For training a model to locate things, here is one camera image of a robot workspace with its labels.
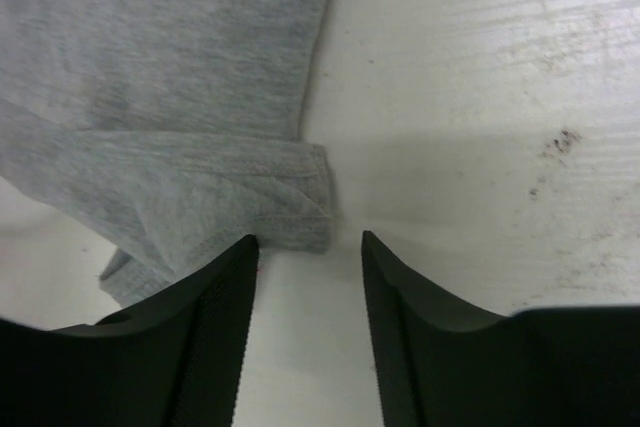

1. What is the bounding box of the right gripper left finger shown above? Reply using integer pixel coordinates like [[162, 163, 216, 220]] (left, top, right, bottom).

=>
[[1, 235, 259, 427]]

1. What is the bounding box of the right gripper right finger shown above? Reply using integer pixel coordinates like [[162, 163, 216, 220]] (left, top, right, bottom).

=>
[[361, 232, 639, 426]]

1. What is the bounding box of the grey tank top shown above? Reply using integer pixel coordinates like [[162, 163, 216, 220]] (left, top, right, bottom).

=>
[[1, 0, 331, 307]]

